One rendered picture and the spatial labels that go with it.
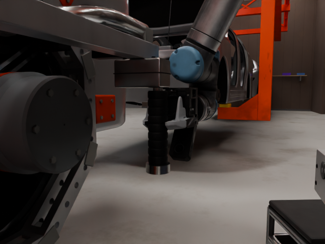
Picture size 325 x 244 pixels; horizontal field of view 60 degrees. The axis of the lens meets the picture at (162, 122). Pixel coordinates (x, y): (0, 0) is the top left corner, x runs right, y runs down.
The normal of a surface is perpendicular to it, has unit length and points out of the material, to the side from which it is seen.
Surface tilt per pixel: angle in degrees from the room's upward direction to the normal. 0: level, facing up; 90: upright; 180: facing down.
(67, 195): 90
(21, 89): 41
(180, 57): 90
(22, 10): 90
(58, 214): 90
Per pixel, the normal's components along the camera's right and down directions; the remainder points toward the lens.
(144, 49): 0.92, 0.04
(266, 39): -0.38, 0.10
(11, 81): 0.65, -0.40
